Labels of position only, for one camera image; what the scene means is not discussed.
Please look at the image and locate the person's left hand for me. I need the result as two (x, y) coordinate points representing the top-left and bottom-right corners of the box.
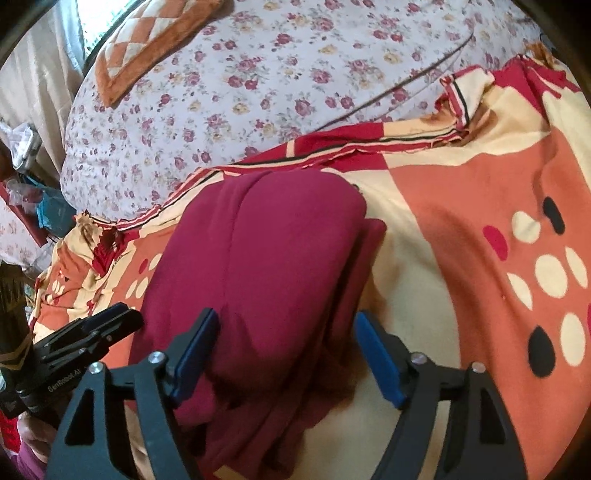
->
(17, 413), (58, 468)

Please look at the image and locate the brown checkered pillow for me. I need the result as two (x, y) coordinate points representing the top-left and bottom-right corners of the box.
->
(95, 0), (228, 109)

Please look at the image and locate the blue plastic bag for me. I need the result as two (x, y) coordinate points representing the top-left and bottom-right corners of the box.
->
(36, 193), (77, 232)

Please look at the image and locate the maroon garment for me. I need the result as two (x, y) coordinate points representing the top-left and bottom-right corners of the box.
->
(128, 170), (387, 480)

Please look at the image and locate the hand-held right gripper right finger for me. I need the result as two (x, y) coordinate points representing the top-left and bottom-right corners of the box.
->
(355, 310), (528, 480)

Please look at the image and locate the beige curtain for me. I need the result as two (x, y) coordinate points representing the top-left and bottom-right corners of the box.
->
(0, 0), (90, 137)

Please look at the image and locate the red orange cream patterned blanket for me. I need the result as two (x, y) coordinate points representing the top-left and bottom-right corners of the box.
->
(28, 41), (591, 480)

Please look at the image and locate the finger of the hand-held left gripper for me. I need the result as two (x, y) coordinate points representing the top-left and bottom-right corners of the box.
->
(33, 328), (118, 367)
(69, 302), (145, 344)

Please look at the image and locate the white floral cushion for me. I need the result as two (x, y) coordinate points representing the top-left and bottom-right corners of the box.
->
(0, 203), (49, 275)

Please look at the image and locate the white floral quilt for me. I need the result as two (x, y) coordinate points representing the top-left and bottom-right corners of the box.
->
(60, 0), (552, 223)

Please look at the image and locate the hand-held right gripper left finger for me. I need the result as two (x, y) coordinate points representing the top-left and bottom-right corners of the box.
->
(46, 308), (221, 480)

